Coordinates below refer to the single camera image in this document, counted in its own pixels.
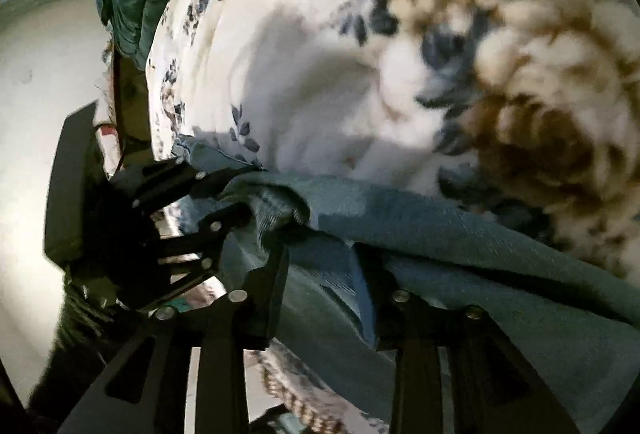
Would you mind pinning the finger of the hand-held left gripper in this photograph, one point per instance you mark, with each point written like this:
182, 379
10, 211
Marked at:
210, 234
172, 181

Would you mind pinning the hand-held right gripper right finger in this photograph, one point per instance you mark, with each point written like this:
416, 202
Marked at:
387, 320

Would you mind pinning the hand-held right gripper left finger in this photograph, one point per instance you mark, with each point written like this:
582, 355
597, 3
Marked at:
264, 301

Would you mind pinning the blue-grey pants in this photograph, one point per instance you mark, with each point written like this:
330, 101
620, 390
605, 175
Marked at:
450, 239

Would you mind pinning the person's left forearm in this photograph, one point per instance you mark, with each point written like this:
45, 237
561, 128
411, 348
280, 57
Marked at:
65, 364

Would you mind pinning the white floral blanket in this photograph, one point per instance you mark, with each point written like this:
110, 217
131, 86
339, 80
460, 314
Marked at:
325, 24

